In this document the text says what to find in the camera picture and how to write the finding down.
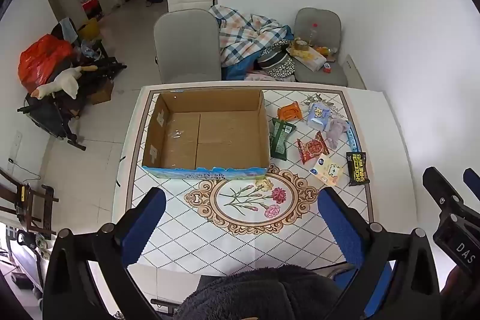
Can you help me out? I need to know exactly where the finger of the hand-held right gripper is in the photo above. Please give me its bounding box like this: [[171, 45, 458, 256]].
[[422, 166, 466, 216], [463, 168, 480, 195]]

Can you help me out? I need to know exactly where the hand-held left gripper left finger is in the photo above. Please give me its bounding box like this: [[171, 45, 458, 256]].
[[44, 187, 167, 320]]

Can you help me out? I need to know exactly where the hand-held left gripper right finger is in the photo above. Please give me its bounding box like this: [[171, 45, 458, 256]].
[[318, 187, 441, 320]]

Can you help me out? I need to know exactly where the long blue snack packet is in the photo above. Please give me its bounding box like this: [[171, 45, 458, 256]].
[[345, 121, 362, 154]]

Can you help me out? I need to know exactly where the orange snack packet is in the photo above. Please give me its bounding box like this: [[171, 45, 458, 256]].
[[277, 101, 304, 122]]

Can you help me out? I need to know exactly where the white cartoon tissue pack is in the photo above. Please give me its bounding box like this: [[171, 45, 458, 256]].
[[309, 154, 346, 187]]

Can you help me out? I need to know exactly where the black wipes packet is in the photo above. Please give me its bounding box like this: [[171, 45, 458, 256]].
[[346, 151, 371, 187]]

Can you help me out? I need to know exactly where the red snack packet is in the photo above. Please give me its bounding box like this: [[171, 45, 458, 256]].
[[297, 131, 330, 165]]

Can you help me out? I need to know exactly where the purple plastic packet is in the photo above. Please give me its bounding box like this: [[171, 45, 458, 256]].
[[325, 118, 349, 150]]

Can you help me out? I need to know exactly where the green snack packet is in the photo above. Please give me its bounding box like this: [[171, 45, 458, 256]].
[[269, 118, 297, 160]]

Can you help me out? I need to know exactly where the person's dark fleece clothing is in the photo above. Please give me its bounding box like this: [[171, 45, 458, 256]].
[[174, 264, 349, 320]]

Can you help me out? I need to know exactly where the blue star tissue pack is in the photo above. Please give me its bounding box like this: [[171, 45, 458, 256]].
[[307, 103, 332, 129]]

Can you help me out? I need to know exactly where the dark wooden chair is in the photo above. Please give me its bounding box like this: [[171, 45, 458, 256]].
[[0, 168, 60, 242]]

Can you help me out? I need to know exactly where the small brown cardboard box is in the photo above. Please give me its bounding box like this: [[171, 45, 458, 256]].
[[88, 80, 114, 105]]

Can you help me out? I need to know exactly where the white goose plush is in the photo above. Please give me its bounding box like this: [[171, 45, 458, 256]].
[[31, 66, 99, 99]]

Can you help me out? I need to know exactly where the pink cloth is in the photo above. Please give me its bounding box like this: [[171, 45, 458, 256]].
[[245, 70, 297, 82]]

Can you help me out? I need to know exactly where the yellow white tissue box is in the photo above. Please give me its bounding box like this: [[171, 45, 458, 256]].
[[290, 48, 327, 72]]

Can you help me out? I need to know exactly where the black white striped cloth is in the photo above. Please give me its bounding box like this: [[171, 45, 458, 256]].
[[257, 40, 297, 81]]

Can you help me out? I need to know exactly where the brown tape roll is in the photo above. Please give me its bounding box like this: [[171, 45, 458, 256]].
[[292, 39, 312, 57]]

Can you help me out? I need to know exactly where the grey tall-back chair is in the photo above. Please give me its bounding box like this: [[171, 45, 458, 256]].
[[153, 9, 223, 84]]

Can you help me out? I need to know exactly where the clear plastic bottle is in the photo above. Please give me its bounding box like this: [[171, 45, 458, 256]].
[[307, 22, 323, 47]]

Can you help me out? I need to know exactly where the orange plastic bag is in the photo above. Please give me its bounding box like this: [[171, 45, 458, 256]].
[[18, 34, 76, 94]]

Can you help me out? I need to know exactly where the grey padded chair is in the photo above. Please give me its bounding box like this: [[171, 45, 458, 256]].
[[293, 7, 349, 86]]

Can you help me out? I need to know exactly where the plaid blanket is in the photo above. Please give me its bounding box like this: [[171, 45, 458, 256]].
[[209, 4, 293, 81]]

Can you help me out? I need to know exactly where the black folding frame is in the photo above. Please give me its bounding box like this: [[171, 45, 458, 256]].
[[17, 39, 128, 152]]

